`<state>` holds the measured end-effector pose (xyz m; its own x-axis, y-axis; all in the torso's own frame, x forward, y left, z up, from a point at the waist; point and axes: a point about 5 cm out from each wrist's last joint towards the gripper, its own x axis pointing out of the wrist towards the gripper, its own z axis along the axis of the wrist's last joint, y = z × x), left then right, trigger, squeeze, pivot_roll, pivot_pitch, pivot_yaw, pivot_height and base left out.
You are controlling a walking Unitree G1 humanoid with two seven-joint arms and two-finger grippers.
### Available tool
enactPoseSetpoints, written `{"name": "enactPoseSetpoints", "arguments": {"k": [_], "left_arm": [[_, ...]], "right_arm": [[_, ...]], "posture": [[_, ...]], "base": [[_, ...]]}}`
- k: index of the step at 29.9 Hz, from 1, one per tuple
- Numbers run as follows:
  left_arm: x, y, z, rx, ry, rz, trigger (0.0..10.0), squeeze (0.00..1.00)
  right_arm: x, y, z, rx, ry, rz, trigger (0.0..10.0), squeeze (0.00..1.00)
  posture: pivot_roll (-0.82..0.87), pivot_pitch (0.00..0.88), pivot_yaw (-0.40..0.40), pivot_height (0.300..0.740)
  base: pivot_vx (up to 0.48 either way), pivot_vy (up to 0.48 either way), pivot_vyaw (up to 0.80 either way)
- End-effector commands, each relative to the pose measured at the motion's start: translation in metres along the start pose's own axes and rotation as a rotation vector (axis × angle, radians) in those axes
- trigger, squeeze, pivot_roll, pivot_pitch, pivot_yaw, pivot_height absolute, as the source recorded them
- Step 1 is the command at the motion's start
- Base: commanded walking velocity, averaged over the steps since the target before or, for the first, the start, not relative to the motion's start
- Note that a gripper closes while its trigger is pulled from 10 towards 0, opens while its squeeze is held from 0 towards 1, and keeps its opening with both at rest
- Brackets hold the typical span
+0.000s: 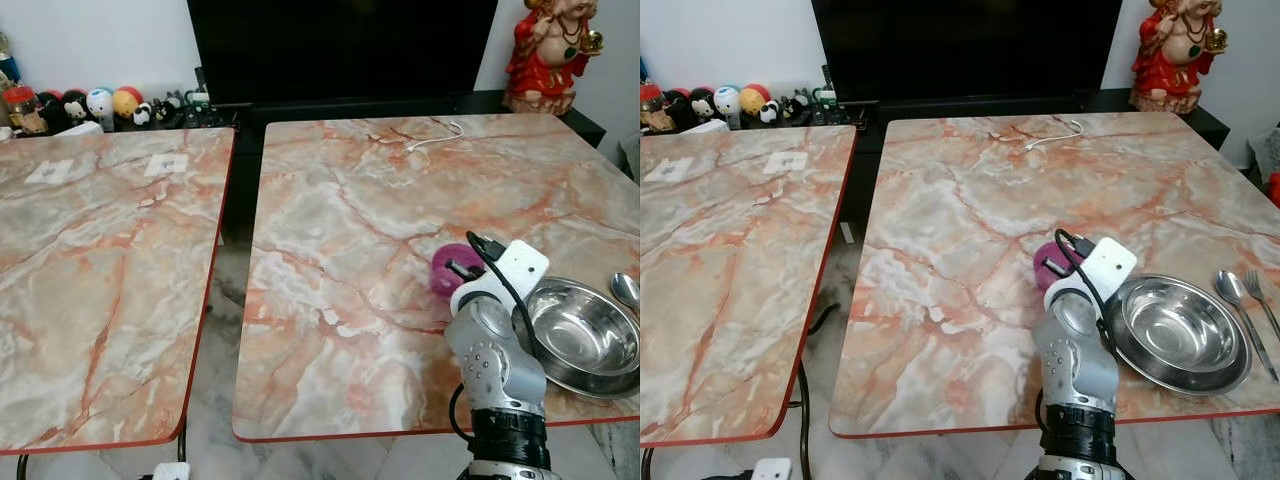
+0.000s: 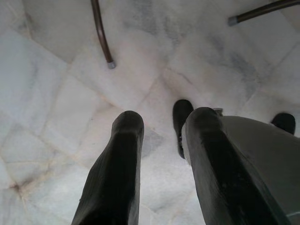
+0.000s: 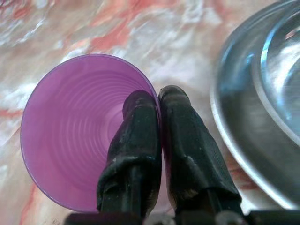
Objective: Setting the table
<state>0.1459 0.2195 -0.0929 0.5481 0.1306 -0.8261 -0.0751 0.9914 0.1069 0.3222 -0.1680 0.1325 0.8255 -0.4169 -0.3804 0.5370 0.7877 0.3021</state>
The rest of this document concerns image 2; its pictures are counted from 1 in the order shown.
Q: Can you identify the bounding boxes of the black robot foot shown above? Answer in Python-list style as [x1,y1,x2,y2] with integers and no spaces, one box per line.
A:
[172,99,194,159]
[271,112,296,135]

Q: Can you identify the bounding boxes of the black robot right foot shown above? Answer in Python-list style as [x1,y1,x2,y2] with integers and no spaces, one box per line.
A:
[271,112,296,135]

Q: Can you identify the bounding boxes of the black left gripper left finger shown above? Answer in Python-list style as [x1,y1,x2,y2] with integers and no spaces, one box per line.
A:
[71,110,144,225]

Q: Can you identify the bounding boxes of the brown metal chair leg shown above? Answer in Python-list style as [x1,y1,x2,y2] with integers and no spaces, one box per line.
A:
[227,0,300,27]
[90,0,117,69]

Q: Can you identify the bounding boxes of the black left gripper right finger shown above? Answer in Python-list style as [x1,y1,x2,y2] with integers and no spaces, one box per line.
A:
[182,107,292,225]

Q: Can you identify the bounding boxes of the grey robot left leg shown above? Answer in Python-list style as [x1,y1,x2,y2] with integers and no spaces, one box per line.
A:
[213,108,300,225]

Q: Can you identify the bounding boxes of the black robot left foot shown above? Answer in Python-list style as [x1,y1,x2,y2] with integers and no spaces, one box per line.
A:
[172,99,194,159]

